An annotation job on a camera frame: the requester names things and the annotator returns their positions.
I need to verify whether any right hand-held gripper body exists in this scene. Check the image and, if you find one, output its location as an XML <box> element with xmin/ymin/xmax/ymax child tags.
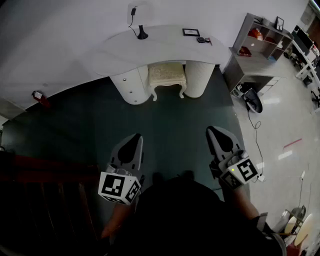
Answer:
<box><xmin>209</xmin><ymin>149</ymin><xmax>260</xmax><ymax>191</ymax></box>

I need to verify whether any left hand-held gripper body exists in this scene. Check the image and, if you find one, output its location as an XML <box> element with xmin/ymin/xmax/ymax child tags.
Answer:
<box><xmin>97</xmin><ymin>163</ymin><xmax>146</xmax><ymax>206</ymax></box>

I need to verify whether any cream upholstered stool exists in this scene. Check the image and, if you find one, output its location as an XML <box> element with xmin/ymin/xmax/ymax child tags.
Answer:
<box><xmin>147</xmin><ymin>62</ymin><xmax>188</xmax><ymax>102</ymax></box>

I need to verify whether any white curved dressing table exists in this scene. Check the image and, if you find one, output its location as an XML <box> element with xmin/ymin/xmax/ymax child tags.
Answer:
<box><xmin>93</xmin><ymin>24</ymin><xmax>230</xmax><ymax>106</ymax></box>

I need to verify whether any person's left forearm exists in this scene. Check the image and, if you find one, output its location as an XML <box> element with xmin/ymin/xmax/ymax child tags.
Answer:
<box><xmin>100</xmin><ymin>199</ymin><xmax>136</xmax><ymax>240</ymax></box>

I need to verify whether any person's right forearm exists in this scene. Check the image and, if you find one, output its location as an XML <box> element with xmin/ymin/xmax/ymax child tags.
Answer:
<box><xmin>221</xmin><ymin>184</ymin><xmax>261</xmax><ymax>221</ymax></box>

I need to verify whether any black round floor device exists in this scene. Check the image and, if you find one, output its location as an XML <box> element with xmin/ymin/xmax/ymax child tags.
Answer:
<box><xmin>243</xmin><ymin>88</ymin><xmax>264</xmax><ymax>114</ymax></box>

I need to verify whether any small white floor device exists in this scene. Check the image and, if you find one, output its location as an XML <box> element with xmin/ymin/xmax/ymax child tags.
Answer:
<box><xmin>230</xmin><ymin>84</ymin><xmax>245</xmax><ymax>99</ymax></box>

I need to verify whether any person's black clothing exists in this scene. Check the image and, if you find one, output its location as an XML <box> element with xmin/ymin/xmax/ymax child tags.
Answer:
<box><xmin>107</xmin><ymin>170</ymin><xmax>286</xmax><ymax>256</ymax></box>

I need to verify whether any grey-green basket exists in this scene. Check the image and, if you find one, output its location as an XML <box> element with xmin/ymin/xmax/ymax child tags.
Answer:
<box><xmin>290</xmin><ymin>205</ymin><xmax>307</xmax><ymax>221</ymax></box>

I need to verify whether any grey desk with shelves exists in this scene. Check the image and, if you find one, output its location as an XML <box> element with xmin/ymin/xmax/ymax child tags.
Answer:
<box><xmin>223</xmin><ymin>12</ymin><xmax>295</xmax><ymax>94</ymax></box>

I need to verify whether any round light table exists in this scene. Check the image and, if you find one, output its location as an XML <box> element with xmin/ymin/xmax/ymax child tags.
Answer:
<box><xmin>284</xmin><ymin>213</ymin><xmax>315</xmax><ymax>248</ymax></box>

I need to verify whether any red fire extinguisher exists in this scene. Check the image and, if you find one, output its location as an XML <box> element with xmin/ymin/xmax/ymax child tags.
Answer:
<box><xmin>31</xmin><ymin>90</ymin><xmax>51</xmax><ymax>109</ymax></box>

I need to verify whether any black office chair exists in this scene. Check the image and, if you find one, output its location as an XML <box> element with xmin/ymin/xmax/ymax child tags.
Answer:
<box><xmin>310</xmin><ymin>87</ymin><xmax>320</xmax><ymax>104</ymax></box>

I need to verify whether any white office desk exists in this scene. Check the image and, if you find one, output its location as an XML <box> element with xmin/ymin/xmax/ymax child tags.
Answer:
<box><xmin>289</xmin><ymin>38</ymin><xmax>320</xmax><ymax>82</ymax></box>

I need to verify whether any orange bag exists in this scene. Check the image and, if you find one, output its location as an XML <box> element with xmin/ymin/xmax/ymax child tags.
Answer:
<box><xmin>247</xmin><ymin>28</ymin><xmax>264</xmax><ymax>42</ymax></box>

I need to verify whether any black monitor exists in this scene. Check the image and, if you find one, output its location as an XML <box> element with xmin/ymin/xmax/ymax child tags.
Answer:
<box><xmin>291</xmin><ymin>26</ymin><xmax>314</xmax><ymax>55</ymax></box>

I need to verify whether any thin black floor cable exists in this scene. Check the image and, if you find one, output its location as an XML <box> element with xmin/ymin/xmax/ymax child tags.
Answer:
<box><xmin>246</xmin><ymin>106</ymin><xmax>265</xmax><ymax>181</ymax></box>

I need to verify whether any grey arm strap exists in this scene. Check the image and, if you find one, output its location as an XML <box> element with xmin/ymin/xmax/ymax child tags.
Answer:
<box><xmin>254</xmin><ymin>212</ymin><xmax>270</xmax><ymax>234</ymax></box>

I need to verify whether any wide black picture frame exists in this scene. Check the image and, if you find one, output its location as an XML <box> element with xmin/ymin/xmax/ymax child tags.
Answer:
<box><xmin>182</xmin><ymin>28</ymin><xmax>201</xmax><ymax>38</ymax></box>

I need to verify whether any black lamp base with cable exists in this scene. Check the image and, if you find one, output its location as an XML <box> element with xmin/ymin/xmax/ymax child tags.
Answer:
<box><xmin>126</xmin><ymin>1</ymin><xmax>151</xmax><ymax>40</ymax></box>

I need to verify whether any small black picture frame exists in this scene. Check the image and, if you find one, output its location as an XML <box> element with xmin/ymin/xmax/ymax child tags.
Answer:
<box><xmin>274</xmin><ymin>16</ymin><xmax>285</xmax><ymax>32</ymax></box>

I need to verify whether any black cable with adapter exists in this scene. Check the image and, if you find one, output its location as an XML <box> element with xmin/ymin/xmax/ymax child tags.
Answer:
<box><xmin>127</xmin><ymin>6</ymin><xmax>141</xmax><ymax>38</ymax></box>

